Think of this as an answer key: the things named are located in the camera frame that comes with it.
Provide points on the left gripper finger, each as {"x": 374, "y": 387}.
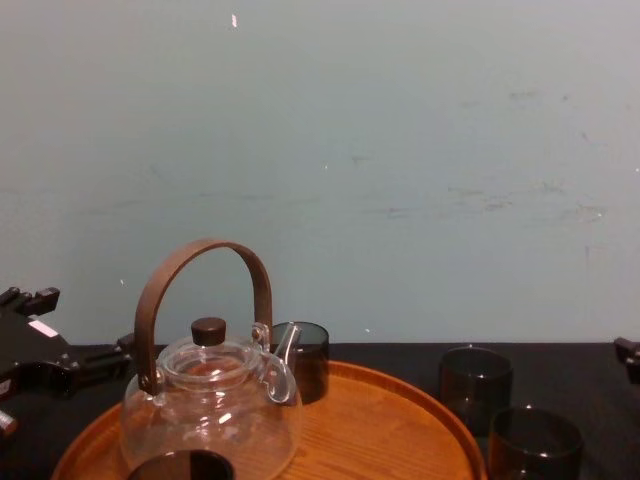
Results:
{"x": 37, "y": 300}
{"x": 100, "y": 361}

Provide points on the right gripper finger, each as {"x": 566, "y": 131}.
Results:
{"x": 632, "y": 357}

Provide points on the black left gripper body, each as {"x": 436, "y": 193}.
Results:
{"x": 27, "y": 352}

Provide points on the round wooden tray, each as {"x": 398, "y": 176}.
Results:
{"x": 370, "y": 430}

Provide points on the black table cloth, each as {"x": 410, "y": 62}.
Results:
{"x": 560, "y": 372}

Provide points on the glass teapot lid brown knob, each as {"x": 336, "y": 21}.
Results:
{"x": 208, "y": 331}

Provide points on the dark smoked glass tumbler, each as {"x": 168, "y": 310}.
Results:
{"x": 312, "y": 365}
{"x": 475, "y": 390}
{"x": 180, "y": 467}
{"x": 535, "y": 450}

